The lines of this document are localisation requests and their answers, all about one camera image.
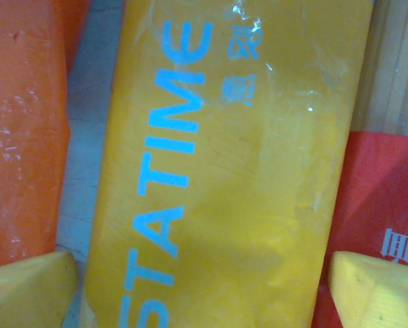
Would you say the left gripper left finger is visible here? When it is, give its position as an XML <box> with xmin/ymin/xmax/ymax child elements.
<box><xmin>0</xmin><ymin>251</ymin><xmax>80</xmax><ymax>328</ymax></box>

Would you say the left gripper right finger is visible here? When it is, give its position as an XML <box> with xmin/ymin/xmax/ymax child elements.
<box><xmin>328</xmin><ymin>251</ymin><xmax>408</xmax><ymax>328</ymax></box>

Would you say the red spaghetti bag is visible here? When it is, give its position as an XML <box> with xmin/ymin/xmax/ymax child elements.
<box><xmin>311</xmin><ymin>0</ymin><xmax>408</xmax><ymax>328</ymax></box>

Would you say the orange pasta bag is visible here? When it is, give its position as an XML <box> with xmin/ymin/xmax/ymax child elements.
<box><xmin>0</xmin><ymin>0</ymin><xmax>92</xmax><ymax>271</ymax></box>

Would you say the yellow spaghetti bag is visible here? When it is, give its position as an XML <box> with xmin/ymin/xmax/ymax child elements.
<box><xmin>83</xmin><ymin>0</ymin><xmax>374</xmax><ymax>328</ymax></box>

